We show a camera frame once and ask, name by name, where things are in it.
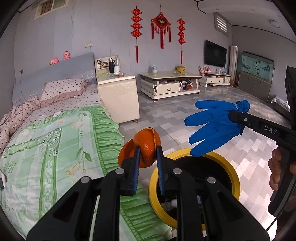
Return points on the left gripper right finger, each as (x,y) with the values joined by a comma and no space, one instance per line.
(214,214)

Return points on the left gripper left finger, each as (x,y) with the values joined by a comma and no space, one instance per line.
(90,208)

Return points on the blue rubber glove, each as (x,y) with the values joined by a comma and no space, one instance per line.
(217,129)

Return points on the orange peel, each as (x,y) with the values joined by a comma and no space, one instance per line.
(147,140)

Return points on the yellow rimmed trash bin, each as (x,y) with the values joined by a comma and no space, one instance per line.
(199,168)

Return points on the person's right hand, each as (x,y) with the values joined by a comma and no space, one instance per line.
(275,167)

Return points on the fish tank cabinet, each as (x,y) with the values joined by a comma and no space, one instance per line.
(255,75)

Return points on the green floral bedspread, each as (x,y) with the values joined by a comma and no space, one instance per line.
(46,158)

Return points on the black power adapter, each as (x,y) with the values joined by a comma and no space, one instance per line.
(2,180)

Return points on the white tv stand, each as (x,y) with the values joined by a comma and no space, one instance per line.
(214,79)

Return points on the white standing air conditioner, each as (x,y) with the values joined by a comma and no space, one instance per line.
(233,61)

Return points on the pink polka dot duvet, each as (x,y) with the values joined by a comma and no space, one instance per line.
(11,121)

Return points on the white bedside cabinet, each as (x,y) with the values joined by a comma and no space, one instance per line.
(117,91)

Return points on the yellow toy on table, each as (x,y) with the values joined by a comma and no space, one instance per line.
(180,69)

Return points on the pink polka dot pillow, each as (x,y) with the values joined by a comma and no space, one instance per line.
(59,90)

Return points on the white coffee table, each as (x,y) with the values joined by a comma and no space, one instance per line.
(164,84)

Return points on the grey bed headboard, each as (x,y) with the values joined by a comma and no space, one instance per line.
(33,85)

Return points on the right red knot decoration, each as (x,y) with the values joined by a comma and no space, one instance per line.
(181,35)

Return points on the red knot decoration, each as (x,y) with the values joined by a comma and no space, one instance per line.
(181,35)
(136,27)

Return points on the small white bottle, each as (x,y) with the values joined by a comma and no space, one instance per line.
(154,69)

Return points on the black thermos bottle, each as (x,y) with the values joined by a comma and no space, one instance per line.
(111,65)

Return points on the left pink plush toy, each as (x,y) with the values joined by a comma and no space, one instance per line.
(54,61)

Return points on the pink plush toy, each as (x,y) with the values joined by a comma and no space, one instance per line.
(54,61)
(66,55)

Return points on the right pink plush toy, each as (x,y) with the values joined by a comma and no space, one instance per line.
(66,55)

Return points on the centre red fu decoration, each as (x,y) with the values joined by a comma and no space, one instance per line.
(160,25)

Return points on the left red knot decoration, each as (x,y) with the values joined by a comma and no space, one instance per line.
(136,27)

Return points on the black wall television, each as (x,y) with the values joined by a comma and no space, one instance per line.
(214,54)

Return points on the wall vent louvre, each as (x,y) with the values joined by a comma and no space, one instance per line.
(221,24)

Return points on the high wall window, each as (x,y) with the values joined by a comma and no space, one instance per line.
(46,7)

